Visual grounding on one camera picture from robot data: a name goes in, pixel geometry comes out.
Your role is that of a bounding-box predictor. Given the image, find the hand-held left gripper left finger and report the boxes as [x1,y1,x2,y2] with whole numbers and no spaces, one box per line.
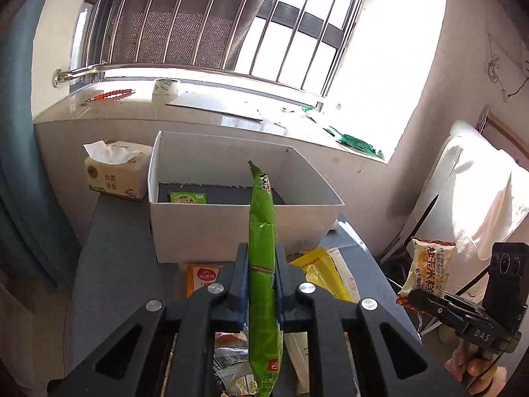
[50,243,249,397]

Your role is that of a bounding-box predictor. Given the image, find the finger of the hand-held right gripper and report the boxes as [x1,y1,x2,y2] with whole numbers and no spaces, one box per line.
[407,288,459,324]

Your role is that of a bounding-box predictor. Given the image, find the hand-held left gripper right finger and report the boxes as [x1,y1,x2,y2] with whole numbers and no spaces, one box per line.
[273,245,468,397]

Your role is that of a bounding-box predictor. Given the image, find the tall green snack packet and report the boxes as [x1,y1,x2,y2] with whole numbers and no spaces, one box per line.
[247,160,286,397]

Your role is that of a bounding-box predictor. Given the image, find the cream corn cake packet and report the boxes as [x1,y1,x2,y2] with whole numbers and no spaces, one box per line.
[397,238,457,313]

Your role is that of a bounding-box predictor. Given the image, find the white cardboard box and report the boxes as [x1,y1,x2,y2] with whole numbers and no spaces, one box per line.
[147,131,345,264]

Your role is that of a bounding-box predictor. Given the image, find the person's right hand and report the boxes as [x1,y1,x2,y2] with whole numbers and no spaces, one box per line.
[444,341,509,394]

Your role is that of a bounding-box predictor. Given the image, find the orange snack packet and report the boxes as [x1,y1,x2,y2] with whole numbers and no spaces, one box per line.
[186,262,236,298]

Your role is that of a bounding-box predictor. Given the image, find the yellow snack packet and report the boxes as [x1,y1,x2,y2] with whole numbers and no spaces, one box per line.
[289,247,352,302]

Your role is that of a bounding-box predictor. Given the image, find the white snack packet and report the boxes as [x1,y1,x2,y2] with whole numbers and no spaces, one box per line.
[326,247,361,303]

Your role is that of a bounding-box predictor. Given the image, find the white paper packet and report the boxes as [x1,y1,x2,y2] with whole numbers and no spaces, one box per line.
[284,331,310,397]

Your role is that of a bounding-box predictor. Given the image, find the clear printed snack packet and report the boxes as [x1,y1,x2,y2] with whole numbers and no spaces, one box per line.
[213,331,265,397]

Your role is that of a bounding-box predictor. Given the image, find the small green snack packet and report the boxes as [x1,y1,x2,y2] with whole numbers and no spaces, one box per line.
[169,191,208,205]

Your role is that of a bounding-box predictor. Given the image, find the green plastic bag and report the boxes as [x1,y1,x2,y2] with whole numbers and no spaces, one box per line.
[322,125,385,160]

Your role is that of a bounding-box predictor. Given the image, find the tissue paper pack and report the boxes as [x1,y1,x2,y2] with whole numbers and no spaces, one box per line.
[83,140,153,202]

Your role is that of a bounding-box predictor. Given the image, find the flat cardboard sheet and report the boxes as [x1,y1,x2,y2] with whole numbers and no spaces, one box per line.
[165,91,265,121]

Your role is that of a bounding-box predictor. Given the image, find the clear tape roll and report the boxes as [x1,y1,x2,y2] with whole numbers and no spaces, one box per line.
[152,78,179,102]

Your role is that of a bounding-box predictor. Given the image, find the orange beaded tool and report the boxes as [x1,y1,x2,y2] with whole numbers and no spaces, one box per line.
[80,88,137,106]

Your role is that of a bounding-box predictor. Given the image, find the grey hanging cloth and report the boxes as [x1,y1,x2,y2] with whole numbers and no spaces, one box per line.
[101,0,298,71]

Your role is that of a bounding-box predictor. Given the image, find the wooden frame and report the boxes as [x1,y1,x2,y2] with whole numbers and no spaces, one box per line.
[479,110,529,166]

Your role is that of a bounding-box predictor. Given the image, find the black wall cable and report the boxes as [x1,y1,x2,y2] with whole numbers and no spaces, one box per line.
[485,29,529,102]

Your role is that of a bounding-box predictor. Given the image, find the steel window guard rail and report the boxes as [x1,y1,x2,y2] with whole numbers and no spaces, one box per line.
[53,0,387,100]

